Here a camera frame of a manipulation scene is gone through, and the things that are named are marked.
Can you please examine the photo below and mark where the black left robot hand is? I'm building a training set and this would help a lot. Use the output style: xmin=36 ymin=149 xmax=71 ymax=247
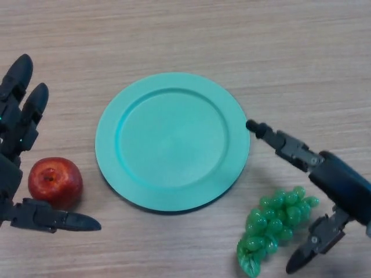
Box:
xmin=0 ymin=54 xmax=102 ymax=234

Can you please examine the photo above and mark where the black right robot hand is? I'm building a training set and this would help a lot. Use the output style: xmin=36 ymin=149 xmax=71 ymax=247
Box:
xmin=245 ymin=119 xmax=371 ymax=275

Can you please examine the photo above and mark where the green grape bunch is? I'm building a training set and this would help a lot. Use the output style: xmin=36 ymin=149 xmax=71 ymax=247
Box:
xmin=236 ymin=186 xmax=321 ymax=278

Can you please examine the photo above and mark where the teal round plate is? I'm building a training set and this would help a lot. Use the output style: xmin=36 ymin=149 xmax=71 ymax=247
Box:
xmin=94 ymin=72 xmax=250 ymax=214

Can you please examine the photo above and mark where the red apple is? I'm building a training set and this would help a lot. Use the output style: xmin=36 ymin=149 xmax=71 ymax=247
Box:
xmin=27 ymin=157 xmax=84 ymax=211

